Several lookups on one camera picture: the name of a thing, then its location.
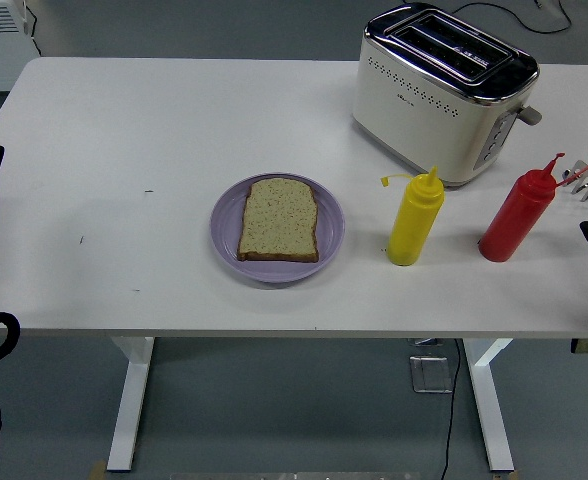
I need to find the slice of bread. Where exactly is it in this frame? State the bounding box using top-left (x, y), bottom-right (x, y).
top-left (237, 177), bottom-right (321, 263)

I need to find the thin black floor cable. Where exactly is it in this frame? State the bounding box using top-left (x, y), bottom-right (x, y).
top-left (441, 339), bottom-right (463, 480)

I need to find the black appliance cable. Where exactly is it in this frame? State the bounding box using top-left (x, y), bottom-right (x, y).
top-left (23, 0), bottom-right (43, 57)

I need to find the yellow squeeze bottle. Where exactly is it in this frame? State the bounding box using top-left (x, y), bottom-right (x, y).
top-left (380, 166), bottom-right (445, 267)

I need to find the black power cord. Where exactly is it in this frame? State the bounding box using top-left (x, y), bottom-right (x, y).
top-left (451, 0), bottom-right (573, 34)

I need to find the metal floor socket plate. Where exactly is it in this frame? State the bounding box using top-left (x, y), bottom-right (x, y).
top-left (408, 355), bottom-right (454, 395)

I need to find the white table leg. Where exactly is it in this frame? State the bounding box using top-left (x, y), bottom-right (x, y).
top-left (463, 338), bottom-right (515, 472)
top-left (106, 337), bottom-right (155, 472)

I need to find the cream and chrome toaster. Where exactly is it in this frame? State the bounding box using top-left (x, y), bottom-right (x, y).
top-left (351, 2), bottom-right (543, 189)

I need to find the red squeeze bottle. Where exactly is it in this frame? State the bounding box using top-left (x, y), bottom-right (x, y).
top-left (477, 152), bottom-right (588, 263)

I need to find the purple round plate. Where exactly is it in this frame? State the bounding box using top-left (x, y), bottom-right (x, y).
top-left (209, 172), bottom-right (346, 285)

